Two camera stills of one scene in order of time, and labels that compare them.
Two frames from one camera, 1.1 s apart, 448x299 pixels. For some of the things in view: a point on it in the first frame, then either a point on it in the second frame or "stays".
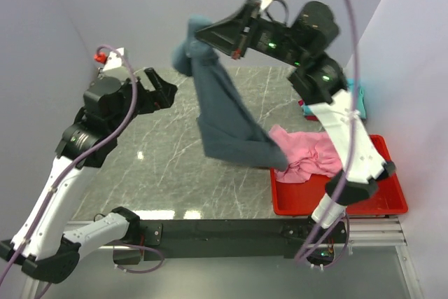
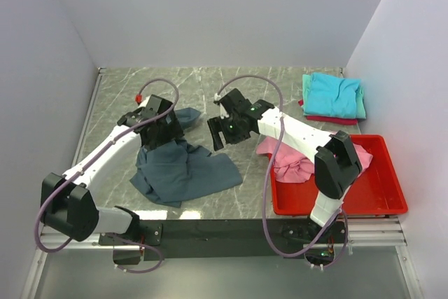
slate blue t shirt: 232,124 → 176,172
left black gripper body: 147,94 → 168,131
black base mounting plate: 166,239 stays
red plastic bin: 303,197 stays
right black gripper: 246,29 → 217,134
